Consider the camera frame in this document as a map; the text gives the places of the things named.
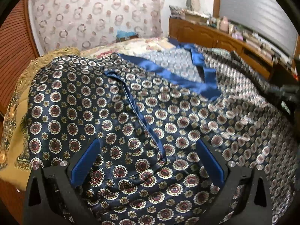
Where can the long wooden cabinet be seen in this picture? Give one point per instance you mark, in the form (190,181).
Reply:
(211,36)

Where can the wooden louvered door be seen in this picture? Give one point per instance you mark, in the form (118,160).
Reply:
(16,51)

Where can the open cardboard box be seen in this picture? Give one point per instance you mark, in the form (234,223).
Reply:
(195,15)

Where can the pink jug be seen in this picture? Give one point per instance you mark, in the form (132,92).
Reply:
(225,24)

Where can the patterned bag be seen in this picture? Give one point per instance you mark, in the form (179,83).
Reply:
(176,11)

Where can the floral bed sheet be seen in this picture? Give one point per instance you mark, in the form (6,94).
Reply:
(131,45)

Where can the purple small object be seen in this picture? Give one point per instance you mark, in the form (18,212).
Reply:
(237,35)

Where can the small cardboard box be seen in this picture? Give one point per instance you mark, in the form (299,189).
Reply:
(131,38)

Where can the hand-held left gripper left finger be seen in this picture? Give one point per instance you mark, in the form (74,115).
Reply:
(86,159)

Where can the navy medallion print satin shirt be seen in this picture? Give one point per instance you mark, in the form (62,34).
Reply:
(140,112)

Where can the mustard patterned folded blanket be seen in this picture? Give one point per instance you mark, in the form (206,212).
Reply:
(21,86)

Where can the grey window blind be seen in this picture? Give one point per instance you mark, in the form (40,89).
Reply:
(255,7)

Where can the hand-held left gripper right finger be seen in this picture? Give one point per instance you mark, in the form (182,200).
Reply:
(211,162)

